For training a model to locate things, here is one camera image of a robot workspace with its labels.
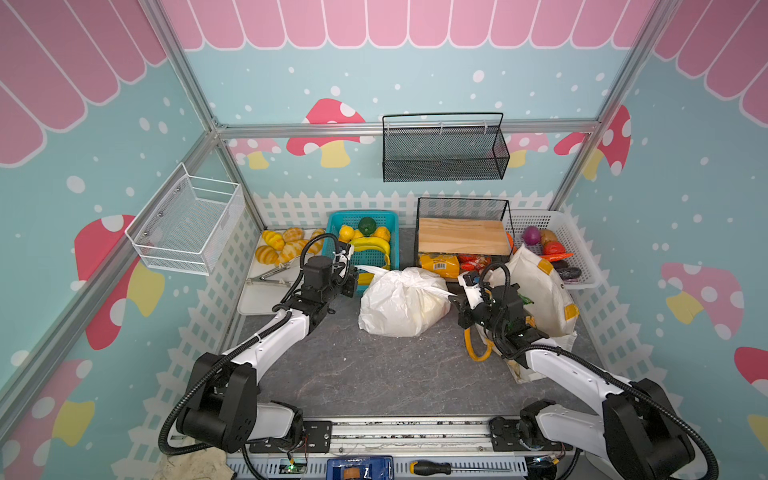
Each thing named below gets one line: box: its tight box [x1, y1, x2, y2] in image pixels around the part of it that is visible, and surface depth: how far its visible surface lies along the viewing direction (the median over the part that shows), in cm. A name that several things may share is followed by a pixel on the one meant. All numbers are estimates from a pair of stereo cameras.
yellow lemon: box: [338, 224, 355, 243], surface depth 111 cm
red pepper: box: [543, 241, 566, 255], surface depth 108 cm
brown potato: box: [540, 229, 558, 245], surface depth 114 cm
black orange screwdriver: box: [410, 460, 513, 475], surface depth 70 cm
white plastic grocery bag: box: [355, 265, 457, 337], surface depth 85 cm
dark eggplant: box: [556, 267, 582, 279], surface depth 96 cm
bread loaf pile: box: [255, 227, 325, 265], surface depth 111 cm
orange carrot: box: [540, 252, 574, 262], surface depth 105 cm
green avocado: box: [358, 216, 377, 237], surface depth 114 cm
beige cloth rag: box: [153, 447, 236, 480], surface depth 71 cm
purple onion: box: [523, 225, 541, 246], surface depth 114 cm
